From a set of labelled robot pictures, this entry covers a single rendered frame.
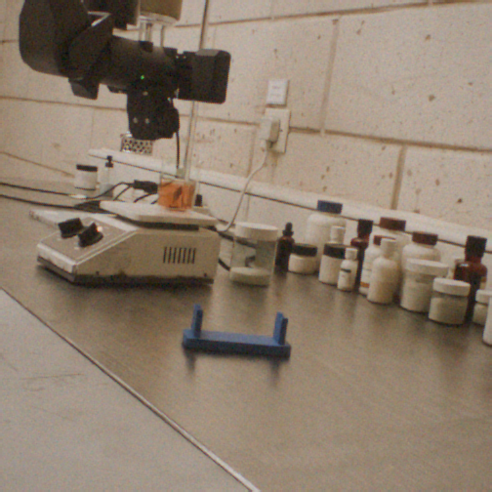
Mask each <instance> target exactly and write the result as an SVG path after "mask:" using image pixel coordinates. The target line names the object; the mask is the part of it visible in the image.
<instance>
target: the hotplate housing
mask: <svg viewBox="0 0 492 492"><path fill-rule="evenodd" d="M89 217H91V218H94V219H97V220H99V221H102V222H104V223H107V224H109V225H112V226H116V227H119V228H121V229H124V230H126V232H125V233H123V234H121V235H119V236H118V237H116V238H114V239H112V240H110V241H108V242H106V243H104V245H102V246H100V247H98V248H96V249H94V250H92V251H91V252H89V253H87V254H85V255H83V256H81V257H79V258H77V259H75V260H73V259H71V258H70V257H68V256H66V255H64V254H62V253H60V252H58V251H56V250H54V249H53V248H51V247H49V246H47V245H45V244H43V243H41V240H40V243H39V244H38V245H37V246H36V252H35V254H37V255H39V256H37V262H39V263H40V264H42V265H44V266H46V267H48V268H50V269H51V270H53V271H55V272H57V273H58V274H60V275H62V276H64V277H65V278H67V279H69V280H70V281H72V282H74V283H83V284H88V283H173V284H195V285H200V284H214V278H213V277H215V276H217V269H218V261H219V255H220V248H221V240H222V238H221V237H220V236H219V234H218V233H217V232H214V231H211V230H208V229H205V228H202V227H199V225H183V224H167V223H152V222H140V221H136V220H133V219H130V218H127V217H124V216H122V215H119V214H116V215H108V214H95V215H89Z"/></svg>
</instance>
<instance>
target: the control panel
mask: <svg viewBox="0 0 492 492"><path fill-rule="evenodd" d="M81 222H82V224H83V225H84V226H86V225H87V224H89V223H90V222H95V223H96V226H97V227H101V228H102V229H101V230H99V232H102V234H103V239H102V240H100V241H99V242H97V243H95V244H93V245H90V246H86V247H80V246H79V245H78V241H79V238H78V236H77V235H76V236H73V237H70V238H62V237H61V234H62V233H61V232H60V231H58V232H56V233H54V234H52V235H50V236H48V237H46V238H44V239H43V240H41V243H43V244H45V245H47V246H49V247H51V248H53V249H54V250H56V251H58V252H60V253H62V254H64V255H66V256H68V257H70V258H71V259H73V260H75V259H77V258H79V257H81V256H83V255H85V254H87V253H89V252H91V251H92V250H94V249H96V248H98V247H100V246H102V245H104V243H106V242H108V241H110V240H112V239H114V238H116V237H118V236H119V235H121V234H123V233H125V232H126V230H124V229H121V228H119V227H116V226H113V225H109V224H107V223H104V222H102V221H99V220H97V219H94V218H91V217H89V216H88V217H86V218H84V219H82V220H81Z"/></svg>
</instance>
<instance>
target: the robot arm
mask: <svg viewBox="0 0 492 492"><path fill-rule="evenodd" d="M140 5H141V0H83V1H81V0H24V3H23V5H22V8H21V11H20V16H19V50H20V57H21V59H22V61H23V62H24V63H25V64H26V65H28V66H29V67H30V68H31V69H32V70H34V71H37V72H40V73H45V74H50V75H55V76H59V77H63V78H68V80H67V81H68V83H69V84H70V86H71V91H72V93H73V95H74V96H75V97H79V98H84V99H88V100H93V101H95V100H96V99H97V98H98V94H99V88H100V84H101V85H105V86H106V87H107V89H108V90H109V92H110V93H115V94H123V95H127V105H126V108H127V116H128V123H129V130H130V134H131V136H132V138H133V139H135V140H140V141H152V142H154V141H157V140H161V139H172V138H173V137H174V134H175V133H177V132H179V130H180V128H181V124H180V116H179V111H178V110H177V109H176V108H175V107H171V103H170V101H169V100H168V98H169V99H176V98H177V95H178V100H181V101H190V102H191V101H196V102H200V103H215V104H223V103H224V102H225V101H226V91H227V83H228V77H229V69H230V61H231V54H230V53H229V52H228V51H224V50H220V49H200V50H198V51H196V52H193V51H183V53H182V54H181V53H178V49H177V48H173V47H158V46H155V45H153V43H154V42H151V41H145V40H133V39H129V38H125V37H121V36H117V35H114V34H113V29H119V30H126V31H127V27H128V25H131V26H137V22H138V18H139V11H140ZM127 24H128V25H127ZM178 89H179V91H178Z"/></svg>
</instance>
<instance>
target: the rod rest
mask: <svg viewBox="0 0 492 492"><path fill-rule="evenodd" d="M203 311H204V310H203V309H201V305H200V304H195V305H194V308H193V316H192V322H191V329H184V331H183V341H184V346H185V347H186V348H189V349H209V350H220V351H232V352H243V353H254V354H266V355H277V356H290V355H291V349H292V347H291V345H290V344H289V343H288V342H287V340H286V339H285V338H286V331H287V325H288V318H287V317H284V314H283V312H280V311H278V312H277V313H276V317H275V324H274V331H273V337H271V336H260V335H249V334H238V333H228V332H218V331H207V330H201V326H202V319H203Z"/></svg>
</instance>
